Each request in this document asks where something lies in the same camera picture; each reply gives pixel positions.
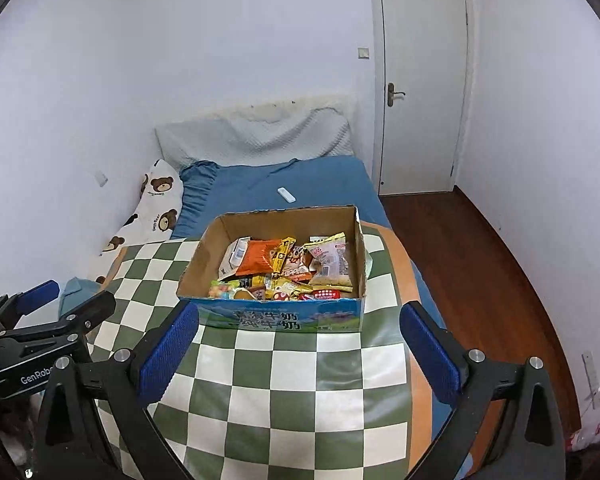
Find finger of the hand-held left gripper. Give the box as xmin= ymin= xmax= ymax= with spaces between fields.
xmin=0 ymin=290 xmax=117 ymax=357
xmin=0 ymin=280 xmax=61 ymax=333

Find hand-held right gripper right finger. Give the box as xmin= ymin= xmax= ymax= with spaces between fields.
xmin=399 ymin=301 xmax=567 ymax=480

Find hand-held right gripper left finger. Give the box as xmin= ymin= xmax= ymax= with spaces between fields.
xmin=30 ymin=302 xmax=201 ymax=480

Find colourful candy ball bag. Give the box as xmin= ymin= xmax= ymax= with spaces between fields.
xmin=209 ymin=280 xmax=241 ymax=301

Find cardboard box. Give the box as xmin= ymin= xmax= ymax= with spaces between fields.
xmin=176 ymin=205 xmax=373 ymax=335

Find teal cloth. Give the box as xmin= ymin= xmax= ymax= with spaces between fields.
xmin=60 ymin=277 xmax=103 ymax=313

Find green and white checkered blanket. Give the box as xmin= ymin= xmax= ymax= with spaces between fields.
xmin=87 ymin=222 xmax=433 ymax=480

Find bear print pillow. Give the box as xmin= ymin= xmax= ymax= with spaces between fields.
xmin=96 ymin=159 xmax=185 ymax=286

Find white and red snack packet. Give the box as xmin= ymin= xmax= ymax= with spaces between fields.
xmin=305 ymin=232 xmax=355 ymax=291

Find yellow and black snack packet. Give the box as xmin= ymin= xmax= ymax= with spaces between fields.
xmin=272 ymin=236 xmax=297 ymax=276

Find red and white plastic bag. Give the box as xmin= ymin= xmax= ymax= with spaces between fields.
xmin=567 ymin=420 xmax=600 ymax=453

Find white quilted pillow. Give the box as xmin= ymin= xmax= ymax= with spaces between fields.
xmin=155 ymin=92 xmax=356 ymax=168

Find white door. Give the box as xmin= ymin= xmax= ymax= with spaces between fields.
xmin=369 ymin=0 xmax=476 ymax=197

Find white wall outlet strip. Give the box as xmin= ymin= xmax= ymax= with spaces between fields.
xmin=581 ymin=351 xmax=600 ymax=411

